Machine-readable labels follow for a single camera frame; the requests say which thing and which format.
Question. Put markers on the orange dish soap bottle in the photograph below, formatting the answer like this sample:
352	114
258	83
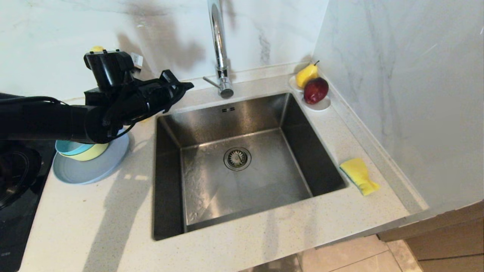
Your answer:
97	48

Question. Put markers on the light blue bowl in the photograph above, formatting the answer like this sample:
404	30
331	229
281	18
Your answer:
72	148

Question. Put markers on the black induction cooktop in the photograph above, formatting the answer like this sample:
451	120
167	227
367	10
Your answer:
22	226

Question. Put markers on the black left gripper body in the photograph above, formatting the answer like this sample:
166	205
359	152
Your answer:
124	104

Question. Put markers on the stainless steel sink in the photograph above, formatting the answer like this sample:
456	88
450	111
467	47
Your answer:
264	181

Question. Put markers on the wooden cabinet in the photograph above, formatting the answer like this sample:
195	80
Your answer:
446	241

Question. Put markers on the pale yellow bowl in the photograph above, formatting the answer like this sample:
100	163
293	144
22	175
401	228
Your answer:
92	153

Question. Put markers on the metal sink drain strainer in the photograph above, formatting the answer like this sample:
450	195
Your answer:
237	158

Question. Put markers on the yellow sponge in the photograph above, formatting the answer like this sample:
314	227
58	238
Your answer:
357	172

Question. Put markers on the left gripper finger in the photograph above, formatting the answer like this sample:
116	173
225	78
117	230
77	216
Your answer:
177	82
174	100

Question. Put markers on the blue-grey plate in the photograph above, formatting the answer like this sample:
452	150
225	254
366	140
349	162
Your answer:
90	170

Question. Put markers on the dark red apple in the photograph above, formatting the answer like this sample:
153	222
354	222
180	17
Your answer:
315	90

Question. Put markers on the yellow pear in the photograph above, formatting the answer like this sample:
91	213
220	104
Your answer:
305	76

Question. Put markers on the chrome faucet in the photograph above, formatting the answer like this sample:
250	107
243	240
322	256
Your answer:
219	37

